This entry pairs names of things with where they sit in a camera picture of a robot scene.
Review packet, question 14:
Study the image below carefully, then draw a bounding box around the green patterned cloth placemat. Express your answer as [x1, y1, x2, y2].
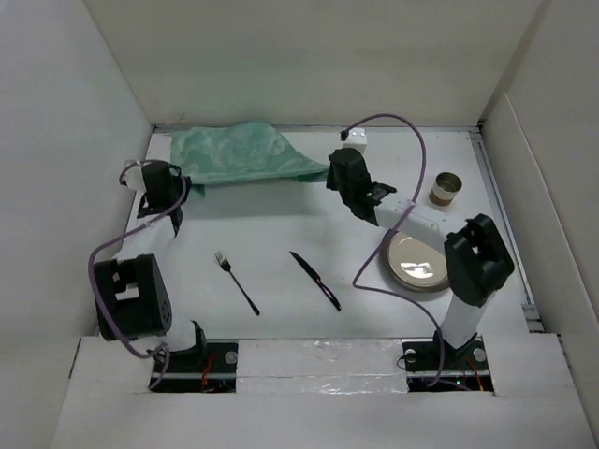
[170, 122, 329, 196]

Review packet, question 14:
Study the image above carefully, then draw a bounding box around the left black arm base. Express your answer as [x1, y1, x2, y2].
[149, 340, 239, 394]

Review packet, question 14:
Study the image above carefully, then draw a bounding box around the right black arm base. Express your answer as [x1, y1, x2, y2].
[396, 337, 494, 393]

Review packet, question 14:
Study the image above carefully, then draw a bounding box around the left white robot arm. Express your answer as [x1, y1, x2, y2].
[88, 160, 191, 362]

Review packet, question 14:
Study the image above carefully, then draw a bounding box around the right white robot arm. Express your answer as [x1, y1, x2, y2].
[327, 148, 515, 369]

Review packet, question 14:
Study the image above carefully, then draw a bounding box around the black metal fork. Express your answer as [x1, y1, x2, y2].
[214, 252, 260, 316]

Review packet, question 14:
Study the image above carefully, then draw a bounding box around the metal cup with white band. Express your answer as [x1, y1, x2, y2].
[429, 172, 462, 207]

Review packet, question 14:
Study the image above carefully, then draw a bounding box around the round plate with dark rim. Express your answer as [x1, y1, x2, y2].
[380, 232, 449, 293]

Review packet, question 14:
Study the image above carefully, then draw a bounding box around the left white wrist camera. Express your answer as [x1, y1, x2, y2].
[118, 160, 147, 193]

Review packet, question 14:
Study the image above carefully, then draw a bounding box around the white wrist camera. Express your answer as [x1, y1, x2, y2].
[118, 160, 147, 193]
[340, 127, 367, 154]

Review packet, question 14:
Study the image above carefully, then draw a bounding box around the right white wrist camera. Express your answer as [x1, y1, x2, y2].
[340, 127, 367, 154]

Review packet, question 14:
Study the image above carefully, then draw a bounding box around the black handled table knife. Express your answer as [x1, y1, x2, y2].
[290, 252, 342, 311]

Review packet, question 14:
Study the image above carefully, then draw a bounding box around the aluminium table edge rail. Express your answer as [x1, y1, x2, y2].
[469, 127, 546, 334]

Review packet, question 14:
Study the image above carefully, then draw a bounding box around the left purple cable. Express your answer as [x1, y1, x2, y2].
[88, 161, 188, 389]

